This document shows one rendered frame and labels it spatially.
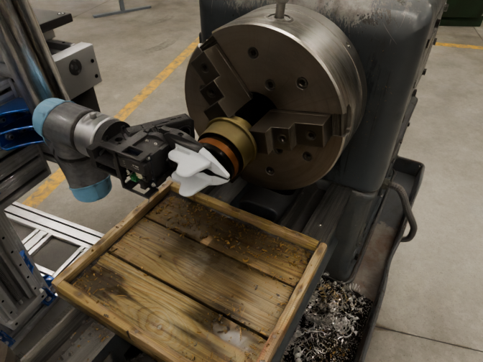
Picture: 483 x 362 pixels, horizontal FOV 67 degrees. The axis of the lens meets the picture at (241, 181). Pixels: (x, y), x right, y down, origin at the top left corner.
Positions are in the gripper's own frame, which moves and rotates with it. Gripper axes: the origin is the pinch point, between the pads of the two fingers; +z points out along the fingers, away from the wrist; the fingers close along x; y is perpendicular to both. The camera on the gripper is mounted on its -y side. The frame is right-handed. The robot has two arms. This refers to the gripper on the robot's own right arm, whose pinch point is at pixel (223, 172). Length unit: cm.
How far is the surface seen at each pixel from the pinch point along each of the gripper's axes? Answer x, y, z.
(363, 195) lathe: -21.5, -31.1, 16.0
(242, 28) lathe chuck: 14.9, -15.7, -6.1
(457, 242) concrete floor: -108, -124, 56
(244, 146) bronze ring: 2.0, -4.8, 0.5
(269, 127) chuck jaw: 3.2, -9.5, 2.3
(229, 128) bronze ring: 4.0, -5.2, -2.2
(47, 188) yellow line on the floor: -108, -48, -156
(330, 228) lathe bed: -21.3, -17.8, 13.1
